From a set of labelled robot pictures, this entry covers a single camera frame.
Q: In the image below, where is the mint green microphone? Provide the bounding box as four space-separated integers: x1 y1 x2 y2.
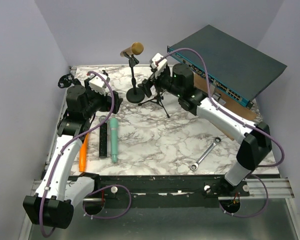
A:
109 117 119 164

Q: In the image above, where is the gold microphone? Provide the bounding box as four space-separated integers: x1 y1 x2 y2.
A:
120 42 144 57

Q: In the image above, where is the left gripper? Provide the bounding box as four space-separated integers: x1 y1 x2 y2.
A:
83 79 123 119

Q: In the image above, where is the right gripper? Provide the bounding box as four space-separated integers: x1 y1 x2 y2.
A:
137 67 182 99

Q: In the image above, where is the wooden board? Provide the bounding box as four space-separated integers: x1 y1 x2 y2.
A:
193 74 257 141

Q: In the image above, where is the teal network switch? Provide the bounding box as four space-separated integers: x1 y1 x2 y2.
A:
167 25 287 109

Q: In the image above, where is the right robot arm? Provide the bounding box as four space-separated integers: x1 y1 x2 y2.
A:
138 63 272 196

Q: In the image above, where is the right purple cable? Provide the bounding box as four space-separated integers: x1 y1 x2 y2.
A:
154 47 286 218

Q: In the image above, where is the orange microphone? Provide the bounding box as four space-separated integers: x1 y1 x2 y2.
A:
78 133 89 173

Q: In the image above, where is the black tripod shock-mount stand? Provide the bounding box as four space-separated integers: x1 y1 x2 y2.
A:
57 73 81 89

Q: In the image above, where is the black tall tripod stand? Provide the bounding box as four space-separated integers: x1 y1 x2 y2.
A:
137 85 170 118

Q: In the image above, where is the black round-base shock-mount stand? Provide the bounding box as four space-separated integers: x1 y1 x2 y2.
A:
100 69 110 83

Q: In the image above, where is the black front mounting rail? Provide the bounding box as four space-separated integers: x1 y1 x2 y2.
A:
39 171 266 210

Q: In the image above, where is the black silver-grille microphone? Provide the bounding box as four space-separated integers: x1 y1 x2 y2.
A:
99 121 108 159

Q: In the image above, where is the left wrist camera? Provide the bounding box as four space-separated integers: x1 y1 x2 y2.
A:
87 74 107 96

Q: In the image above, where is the black round-base clip stand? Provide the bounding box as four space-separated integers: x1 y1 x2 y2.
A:
123 51 145 104

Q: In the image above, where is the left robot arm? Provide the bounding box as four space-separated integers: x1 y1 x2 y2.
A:
22 84 123 229

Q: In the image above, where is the silver ratchet wrench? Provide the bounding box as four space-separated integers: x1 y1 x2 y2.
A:
190 137 222 172

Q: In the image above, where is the metal switch bracket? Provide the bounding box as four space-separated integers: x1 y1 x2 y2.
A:
212 92 226 106

